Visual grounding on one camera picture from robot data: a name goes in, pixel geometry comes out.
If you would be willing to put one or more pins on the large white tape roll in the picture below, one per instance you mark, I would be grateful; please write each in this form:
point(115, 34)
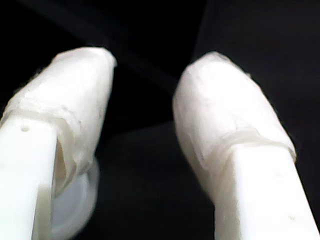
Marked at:
point(72, 205)

